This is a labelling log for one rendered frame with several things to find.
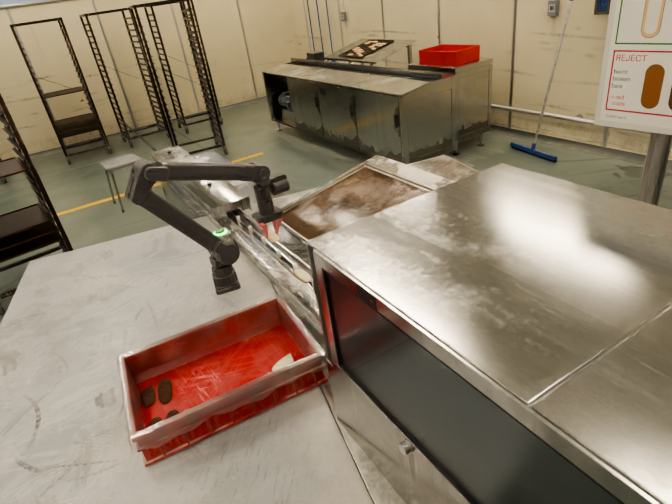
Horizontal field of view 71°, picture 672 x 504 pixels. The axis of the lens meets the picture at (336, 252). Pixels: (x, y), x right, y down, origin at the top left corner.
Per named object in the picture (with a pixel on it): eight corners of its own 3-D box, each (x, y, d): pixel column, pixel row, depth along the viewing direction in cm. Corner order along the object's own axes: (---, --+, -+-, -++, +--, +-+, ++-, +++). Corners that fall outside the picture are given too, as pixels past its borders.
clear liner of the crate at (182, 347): (126, 381, 132) (113, 355, 127) (286, 316, 149) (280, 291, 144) (141, 473, 105) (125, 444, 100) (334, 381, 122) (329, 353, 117)
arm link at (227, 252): (110, 190, 142) (120, 198, 134) (138, 154, 143) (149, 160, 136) (218, 260, 172) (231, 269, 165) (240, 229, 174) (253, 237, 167)
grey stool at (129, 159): (147, 192, 517) (133, 152, 494) (157, 200, 490) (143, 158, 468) (113, 203, 500) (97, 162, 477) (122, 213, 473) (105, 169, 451)
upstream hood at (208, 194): (153, 163, 309) (149, 150, 305) (180, 155, 316) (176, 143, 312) (215, 223, 213) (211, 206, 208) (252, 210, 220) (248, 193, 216)
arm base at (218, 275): (213, 279, 176) (217, 295, 166) (207, 260, 172) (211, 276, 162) (235, 272, 178) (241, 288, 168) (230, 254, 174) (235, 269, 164)
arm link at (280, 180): (246, 166, 167) (258, 171, 161) (274, 156, 172) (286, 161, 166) (253, 197, 173) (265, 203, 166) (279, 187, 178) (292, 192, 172)
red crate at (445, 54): (418, 63, 491) (417, 50, 485) (442, 57, 507) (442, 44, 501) (455, 66, 453) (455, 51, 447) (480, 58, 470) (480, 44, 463)
